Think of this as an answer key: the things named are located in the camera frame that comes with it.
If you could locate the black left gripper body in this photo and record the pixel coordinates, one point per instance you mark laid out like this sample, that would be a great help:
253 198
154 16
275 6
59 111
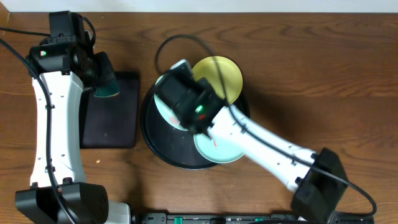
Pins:
104 73

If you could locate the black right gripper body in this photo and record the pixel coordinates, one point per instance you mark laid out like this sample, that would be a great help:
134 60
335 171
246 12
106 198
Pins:
202 89

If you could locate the rectangular black tray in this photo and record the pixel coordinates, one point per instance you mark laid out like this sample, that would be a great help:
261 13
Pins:
111 122

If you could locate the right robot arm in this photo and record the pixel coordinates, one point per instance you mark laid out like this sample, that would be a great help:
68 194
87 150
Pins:
315 179

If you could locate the green yellow sponge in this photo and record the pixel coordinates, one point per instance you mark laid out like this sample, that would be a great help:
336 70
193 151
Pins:
107 90

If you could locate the light green plate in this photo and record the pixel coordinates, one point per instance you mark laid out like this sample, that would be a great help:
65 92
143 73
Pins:
167 114
218 151

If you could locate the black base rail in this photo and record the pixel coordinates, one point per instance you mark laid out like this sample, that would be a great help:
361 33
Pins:
164 218

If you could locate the yellow plate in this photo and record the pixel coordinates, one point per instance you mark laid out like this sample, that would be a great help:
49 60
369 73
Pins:
230 72

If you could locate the round black tray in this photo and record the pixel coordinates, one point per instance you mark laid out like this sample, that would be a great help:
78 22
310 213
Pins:
173 146

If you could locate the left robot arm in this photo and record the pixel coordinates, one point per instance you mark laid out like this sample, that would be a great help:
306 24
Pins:
62 67

